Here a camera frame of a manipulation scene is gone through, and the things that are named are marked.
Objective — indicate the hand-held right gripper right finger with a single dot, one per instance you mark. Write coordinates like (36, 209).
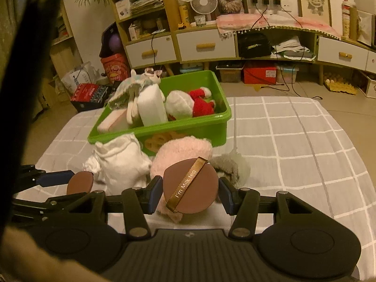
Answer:
(227, 196)

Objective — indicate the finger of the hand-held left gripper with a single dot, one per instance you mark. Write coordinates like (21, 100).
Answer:
(44, 204)
(55, 179)

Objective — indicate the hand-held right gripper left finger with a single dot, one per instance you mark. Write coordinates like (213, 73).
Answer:
(154, 195)

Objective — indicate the plain brown powder puff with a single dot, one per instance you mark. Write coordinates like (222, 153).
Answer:
(80, 182)

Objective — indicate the brown powder puff with ribbon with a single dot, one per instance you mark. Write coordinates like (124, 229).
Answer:
(199, 188)

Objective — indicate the green plastic bin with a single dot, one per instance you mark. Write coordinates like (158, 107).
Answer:
(205, 129)

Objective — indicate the pink sponge block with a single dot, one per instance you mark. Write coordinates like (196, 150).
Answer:
(113, 122)

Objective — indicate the white sponge block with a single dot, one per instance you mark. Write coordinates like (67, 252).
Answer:
(152, 108)

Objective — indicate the red and white santa plush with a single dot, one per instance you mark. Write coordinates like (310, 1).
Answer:
(202, 105)

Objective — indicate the plush doll with green dress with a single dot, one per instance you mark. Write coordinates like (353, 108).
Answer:
(126, 91)

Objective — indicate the person's left forearm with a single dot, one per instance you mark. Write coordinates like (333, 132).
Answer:
(32, 258)

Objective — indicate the grey fluffy cloth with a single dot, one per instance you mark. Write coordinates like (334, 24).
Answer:
(235, 167)

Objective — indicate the white cloth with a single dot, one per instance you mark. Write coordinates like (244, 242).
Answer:
(120, 161)

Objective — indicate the pink fluffy towel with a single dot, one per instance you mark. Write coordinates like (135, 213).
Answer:
(176, 149)

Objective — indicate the grey checked tablecloth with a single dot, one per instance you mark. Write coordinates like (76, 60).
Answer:
(293, 152)

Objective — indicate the red and black box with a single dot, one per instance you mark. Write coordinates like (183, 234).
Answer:
(88, 95)

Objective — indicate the white plastic bag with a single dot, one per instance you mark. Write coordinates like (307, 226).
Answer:
(77, 77)

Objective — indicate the clear plastic storage box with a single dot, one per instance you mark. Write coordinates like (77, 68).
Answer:
(229, 73)

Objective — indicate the red shopping bag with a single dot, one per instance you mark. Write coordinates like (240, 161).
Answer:
(116, 69)

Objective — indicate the teal lid plastic box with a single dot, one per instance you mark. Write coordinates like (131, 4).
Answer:
(191, 67)

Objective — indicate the pale plastic storage box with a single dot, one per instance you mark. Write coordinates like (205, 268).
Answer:
(289, 75)

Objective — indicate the purple ball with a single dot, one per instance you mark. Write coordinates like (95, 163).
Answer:
(115, 42)

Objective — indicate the black bag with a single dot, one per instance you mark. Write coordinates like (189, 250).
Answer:
(254, 45)

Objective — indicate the egg tray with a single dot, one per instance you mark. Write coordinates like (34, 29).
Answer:
(340, 86)

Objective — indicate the pile of folded clothes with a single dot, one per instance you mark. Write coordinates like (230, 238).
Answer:
(290, 50)

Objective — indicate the white carton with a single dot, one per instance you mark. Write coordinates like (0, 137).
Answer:
(134, 32)

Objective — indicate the pink cloth with tassels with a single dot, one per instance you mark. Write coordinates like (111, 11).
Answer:
(235, 22)

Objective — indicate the white jar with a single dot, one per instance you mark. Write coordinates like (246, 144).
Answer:
(200, 20)

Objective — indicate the white box with picture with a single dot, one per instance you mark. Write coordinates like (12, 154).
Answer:
(369, 86)

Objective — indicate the low cabinet with white drawers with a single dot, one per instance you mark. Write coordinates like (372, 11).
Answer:
(335, 51)

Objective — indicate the yellow bottle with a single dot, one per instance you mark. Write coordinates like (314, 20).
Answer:
(184, 16)

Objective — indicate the small white box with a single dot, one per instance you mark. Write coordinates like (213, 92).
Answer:
(123, 8)

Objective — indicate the stack of papers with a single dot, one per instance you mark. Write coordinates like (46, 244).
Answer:
(147, 3)

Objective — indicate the tall wooden shelf unit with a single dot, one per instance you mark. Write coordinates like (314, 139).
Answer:
(170, 3)

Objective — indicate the framed cartoon girl picture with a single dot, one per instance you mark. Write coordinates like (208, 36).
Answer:
(314, 1)

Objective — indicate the wall power socket strip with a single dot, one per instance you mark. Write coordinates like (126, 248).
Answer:
(265, 2)

